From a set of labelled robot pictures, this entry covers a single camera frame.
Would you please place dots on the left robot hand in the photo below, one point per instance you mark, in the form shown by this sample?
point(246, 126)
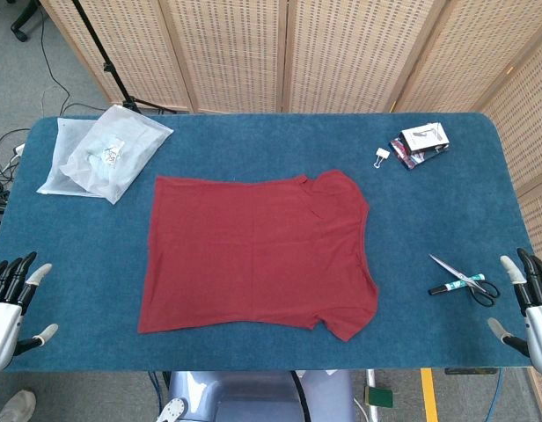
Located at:
point(0, 321)

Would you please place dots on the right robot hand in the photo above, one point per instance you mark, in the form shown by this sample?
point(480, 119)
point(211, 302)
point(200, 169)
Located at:
point(539, 325)

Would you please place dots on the red t-shirt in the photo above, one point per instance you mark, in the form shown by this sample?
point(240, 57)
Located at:
point(253, 255)

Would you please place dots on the grey shoe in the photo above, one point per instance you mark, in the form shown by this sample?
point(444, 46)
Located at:
point(18, 406)

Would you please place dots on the teal and white marker pen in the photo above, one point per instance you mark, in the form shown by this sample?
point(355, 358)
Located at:
point(438, 290)

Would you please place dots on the flat translucent plastic bag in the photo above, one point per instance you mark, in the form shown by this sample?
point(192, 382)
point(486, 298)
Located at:
point(55, 176)

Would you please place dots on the white power plug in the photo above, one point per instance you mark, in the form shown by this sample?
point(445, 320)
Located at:
point(19, 150)

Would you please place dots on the green flat block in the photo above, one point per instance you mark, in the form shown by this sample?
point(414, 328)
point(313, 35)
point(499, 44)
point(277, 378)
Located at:
point(380, 397)

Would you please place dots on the white and black small box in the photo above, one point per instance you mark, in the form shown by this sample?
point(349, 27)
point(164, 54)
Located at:
point(422, 136)

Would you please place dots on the white bag with garment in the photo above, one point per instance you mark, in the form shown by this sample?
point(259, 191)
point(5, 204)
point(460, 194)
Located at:
point(130, 140)

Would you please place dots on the white binder clip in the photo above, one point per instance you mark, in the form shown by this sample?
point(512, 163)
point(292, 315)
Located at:
point(382, 154)

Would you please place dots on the lavender robot torso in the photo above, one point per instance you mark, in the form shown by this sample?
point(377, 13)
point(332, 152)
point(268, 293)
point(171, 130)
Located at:
point(253, 395)

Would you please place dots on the black office chair base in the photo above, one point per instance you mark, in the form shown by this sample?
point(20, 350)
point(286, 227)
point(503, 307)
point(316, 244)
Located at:
point(21, 33)

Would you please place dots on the black tripod stand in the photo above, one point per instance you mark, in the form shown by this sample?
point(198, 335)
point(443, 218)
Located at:
point(97, 48)

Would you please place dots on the blue carpet table cover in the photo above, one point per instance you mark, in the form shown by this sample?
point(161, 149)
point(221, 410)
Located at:
point(275, 140)

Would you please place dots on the white metal bracket plate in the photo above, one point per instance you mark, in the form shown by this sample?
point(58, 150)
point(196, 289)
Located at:
point(174, 411)

